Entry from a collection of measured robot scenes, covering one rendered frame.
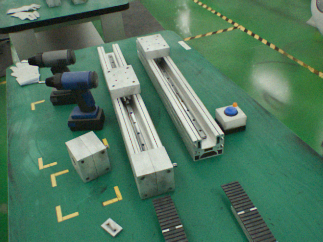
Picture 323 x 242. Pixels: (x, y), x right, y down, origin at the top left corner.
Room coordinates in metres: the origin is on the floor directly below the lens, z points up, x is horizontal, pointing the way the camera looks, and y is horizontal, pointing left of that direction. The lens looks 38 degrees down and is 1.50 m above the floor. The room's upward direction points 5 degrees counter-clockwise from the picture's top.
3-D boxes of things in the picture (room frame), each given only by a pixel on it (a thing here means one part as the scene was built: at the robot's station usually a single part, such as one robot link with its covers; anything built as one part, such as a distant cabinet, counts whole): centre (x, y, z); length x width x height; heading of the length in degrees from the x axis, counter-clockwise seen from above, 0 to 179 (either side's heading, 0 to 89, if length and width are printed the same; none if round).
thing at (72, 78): (0.96, 0.31, 0.89); 0.20 x 0.08 x 0.22; 86
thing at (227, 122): (0.87, -0.22, 0.81); 0.10 x 0.08 x 0.06; 103
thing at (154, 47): (1.36, 0.02, 0.87); 0.16 x 0.11 x 0.07; 13
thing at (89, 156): (0.74, 0.23, 0.83); 0.11 x 0.10 x 0.10; 121
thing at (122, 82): (1.07, 0.15, 0.87); 0.16 x 0.11 x 0.07; 13
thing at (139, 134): (1.07, 0.15, 0.82); 0.80 x 0.10 x 0.09; 13
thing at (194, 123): (1.12, -0.03, 0.82); 0.80 x 0.10 x 0.09; 13
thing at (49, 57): (1.14, 0.42, 0.89); 0.20 x 0.08 x 0.22; 92
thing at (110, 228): (0.50, 0.16, 0.78); 0.05 x 0.03 x 0.01; 46
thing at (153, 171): (0.64, 0.04, 0.83); 0.12 x 0.09 x 0.10; 103
